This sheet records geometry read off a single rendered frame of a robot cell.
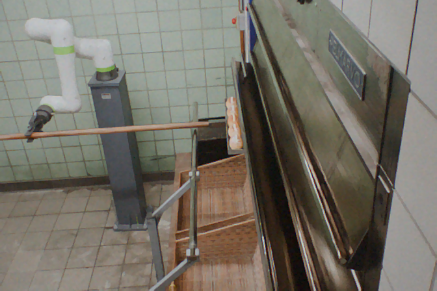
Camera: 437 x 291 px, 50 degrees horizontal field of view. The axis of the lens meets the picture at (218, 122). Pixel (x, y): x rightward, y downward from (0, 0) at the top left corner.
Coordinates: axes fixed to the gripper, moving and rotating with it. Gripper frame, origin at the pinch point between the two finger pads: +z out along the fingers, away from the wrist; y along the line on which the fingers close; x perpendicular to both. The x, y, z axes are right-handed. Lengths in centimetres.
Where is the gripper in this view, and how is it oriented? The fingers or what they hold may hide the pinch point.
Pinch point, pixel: (30, 135)
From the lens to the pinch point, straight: 259.1
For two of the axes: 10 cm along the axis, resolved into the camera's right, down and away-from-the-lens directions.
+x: -10.0, 0.6, 0.0
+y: 0.6, 8.7, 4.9
